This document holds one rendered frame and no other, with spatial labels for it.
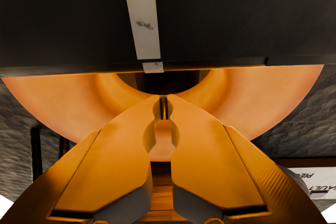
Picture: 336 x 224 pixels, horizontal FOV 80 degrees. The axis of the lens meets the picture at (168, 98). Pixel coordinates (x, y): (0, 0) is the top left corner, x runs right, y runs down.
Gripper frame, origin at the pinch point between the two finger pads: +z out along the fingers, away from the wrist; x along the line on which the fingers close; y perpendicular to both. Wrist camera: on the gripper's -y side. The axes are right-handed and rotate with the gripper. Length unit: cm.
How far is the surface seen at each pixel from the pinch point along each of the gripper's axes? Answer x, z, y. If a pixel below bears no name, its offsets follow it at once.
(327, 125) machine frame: 25.8, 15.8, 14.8
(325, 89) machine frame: 15.7, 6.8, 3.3
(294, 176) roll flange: 16.2, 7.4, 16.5
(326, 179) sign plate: 32.8, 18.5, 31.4
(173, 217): 0.2, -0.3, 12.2
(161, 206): -0.9, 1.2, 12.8
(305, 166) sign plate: 26.0, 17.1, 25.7
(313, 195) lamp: 34, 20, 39
